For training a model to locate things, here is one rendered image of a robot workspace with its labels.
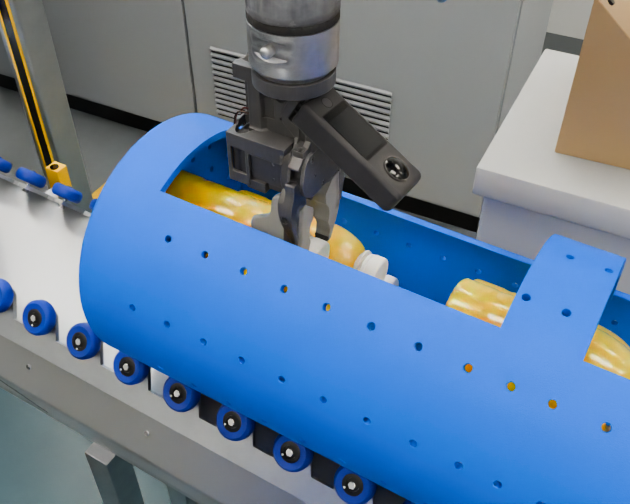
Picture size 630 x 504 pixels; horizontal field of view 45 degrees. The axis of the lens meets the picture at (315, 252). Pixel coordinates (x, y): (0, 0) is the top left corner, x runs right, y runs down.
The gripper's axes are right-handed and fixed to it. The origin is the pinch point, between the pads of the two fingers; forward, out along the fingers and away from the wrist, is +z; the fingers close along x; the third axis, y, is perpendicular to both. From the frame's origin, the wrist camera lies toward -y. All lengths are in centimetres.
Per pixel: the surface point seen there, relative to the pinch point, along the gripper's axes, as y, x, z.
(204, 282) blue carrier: 5.0, 11.3, -2.8
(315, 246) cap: -0.3, 0.4, -1.1
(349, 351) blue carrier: -10.1, 11.5, -2.4
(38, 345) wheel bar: 34.2, 11.4, 23.0
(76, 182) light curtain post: 76, -33, 42
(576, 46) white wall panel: 27, -266, 101
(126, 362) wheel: 19.5, 10.4, 18.3
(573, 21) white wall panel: 31, -267, 90
